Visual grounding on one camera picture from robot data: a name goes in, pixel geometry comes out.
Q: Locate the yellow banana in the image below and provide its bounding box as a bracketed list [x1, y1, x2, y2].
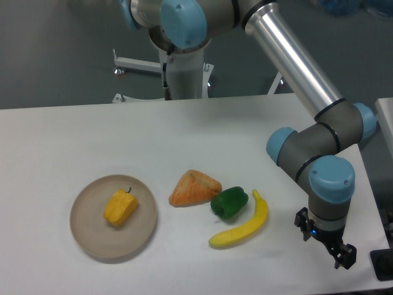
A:
[208, 189, 269, 249]

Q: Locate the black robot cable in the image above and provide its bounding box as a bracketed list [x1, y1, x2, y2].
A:
[161, 42, 176, 101]

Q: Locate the blue bag in background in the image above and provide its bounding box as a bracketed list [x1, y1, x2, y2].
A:
[310, 0, 392, 20]

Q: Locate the black device at table edge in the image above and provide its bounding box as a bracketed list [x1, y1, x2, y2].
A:
[370, 249, 392, 281]

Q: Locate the white side table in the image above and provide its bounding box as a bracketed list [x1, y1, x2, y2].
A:
[357, 97, 393, 154]

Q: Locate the green bell pepper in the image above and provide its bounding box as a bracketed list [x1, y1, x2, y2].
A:
[211, 186, 249, 220]

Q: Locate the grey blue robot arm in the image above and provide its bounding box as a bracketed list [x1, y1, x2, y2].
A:
[119, 1, 376, 269]

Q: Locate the beige round plate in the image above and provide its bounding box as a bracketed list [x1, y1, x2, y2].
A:
[69, 175, 157, 261]

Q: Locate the yellow bell pepper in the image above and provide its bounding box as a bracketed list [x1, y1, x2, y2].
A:
[104, 187, 139, 226]

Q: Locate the orange bread wedge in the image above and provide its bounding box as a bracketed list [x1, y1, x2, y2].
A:
[168, 170, 222, 207]

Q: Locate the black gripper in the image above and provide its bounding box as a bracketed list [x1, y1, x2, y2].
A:
[294, 207, 357, 270]

